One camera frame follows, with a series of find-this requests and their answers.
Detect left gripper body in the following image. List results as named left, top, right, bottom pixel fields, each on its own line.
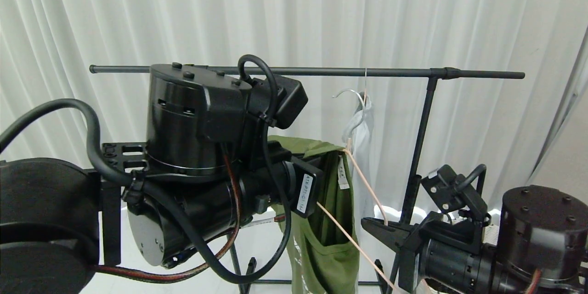
left=239, top=156, right=325, bottom=221

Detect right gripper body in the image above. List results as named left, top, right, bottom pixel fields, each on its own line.
left=399, top=224, right=500, bottom=294

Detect pale grey shorts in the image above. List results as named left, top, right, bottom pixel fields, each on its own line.
left=341, top=94, right=378, bottom=239

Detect green garment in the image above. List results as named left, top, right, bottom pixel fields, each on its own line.
left=268, top=136, right=360, bottom=294

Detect black clothes rack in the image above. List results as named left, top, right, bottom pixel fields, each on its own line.
left=90, top=64, right=525, bottom=294

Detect white curtain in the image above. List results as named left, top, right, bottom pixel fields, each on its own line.
left=0, top=0, right=588, bottom=235

